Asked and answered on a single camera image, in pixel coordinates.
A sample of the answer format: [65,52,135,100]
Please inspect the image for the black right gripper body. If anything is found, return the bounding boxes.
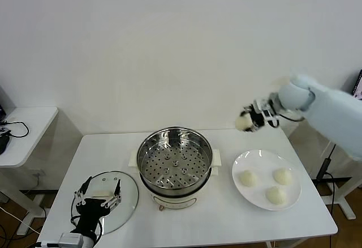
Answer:
[248,108,268,130]

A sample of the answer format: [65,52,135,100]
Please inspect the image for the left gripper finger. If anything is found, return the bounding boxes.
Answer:
[101,178,123,208]
[74,176,93,206]

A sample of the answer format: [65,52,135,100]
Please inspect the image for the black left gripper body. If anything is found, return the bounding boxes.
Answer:
[72,199,114,233]

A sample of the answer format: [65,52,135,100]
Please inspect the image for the round glass pot lid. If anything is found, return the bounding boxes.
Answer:
[71,170,140,235]

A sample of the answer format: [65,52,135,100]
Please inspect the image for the white steamed baozi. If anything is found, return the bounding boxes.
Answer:
[273,168,293,186]
[235,113,254,131]
[239,170,258,187]
[265,186,287,205]

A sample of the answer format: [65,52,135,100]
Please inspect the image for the stainless steel steamer basket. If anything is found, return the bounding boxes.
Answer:
[129,127,223,196]

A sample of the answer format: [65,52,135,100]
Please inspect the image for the round white plate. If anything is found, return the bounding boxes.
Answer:
[231,149,303,211]

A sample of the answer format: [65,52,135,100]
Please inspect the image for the cream electric cooker pot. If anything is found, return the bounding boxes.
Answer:
[138,165,222,212]

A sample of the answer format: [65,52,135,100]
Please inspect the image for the black rounded desk device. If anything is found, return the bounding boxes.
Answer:
[0,135,12,156]

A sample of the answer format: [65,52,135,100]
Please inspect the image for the open black laptop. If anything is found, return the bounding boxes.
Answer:
[352,69,362,100]

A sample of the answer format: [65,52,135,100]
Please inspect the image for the black monitor edge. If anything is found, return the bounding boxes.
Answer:
[0,85,8,120]

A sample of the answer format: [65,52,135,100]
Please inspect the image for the white side table with label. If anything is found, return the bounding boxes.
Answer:
[287,123,362,222]

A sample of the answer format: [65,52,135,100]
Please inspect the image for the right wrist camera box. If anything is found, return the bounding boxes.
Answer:
[254,97,280,129]

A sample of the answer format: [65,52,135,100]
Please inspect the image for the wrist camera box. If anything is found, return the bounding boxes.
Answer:
[38,232,85,248]
[254,97,280,129]

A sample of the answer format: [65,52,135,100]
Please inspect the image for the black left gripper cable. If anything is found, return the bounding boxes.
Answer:
[70,215,103,245]

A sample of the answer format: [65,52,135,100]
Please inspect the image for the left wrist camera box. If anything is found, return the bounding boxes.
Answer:
[38,232,85,248]

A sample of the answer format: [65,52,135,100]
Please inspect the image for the white floor cable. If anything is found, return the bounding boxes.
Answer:
[0,205,42,235]

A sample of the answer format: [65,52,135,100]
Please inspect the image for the thin black looped cable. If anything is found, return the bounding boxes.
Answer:
[0,120,31,139]

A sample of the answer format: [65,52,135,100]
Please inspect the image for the black cable with adapter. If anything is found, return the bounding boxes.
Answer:
[316,143,340,212]

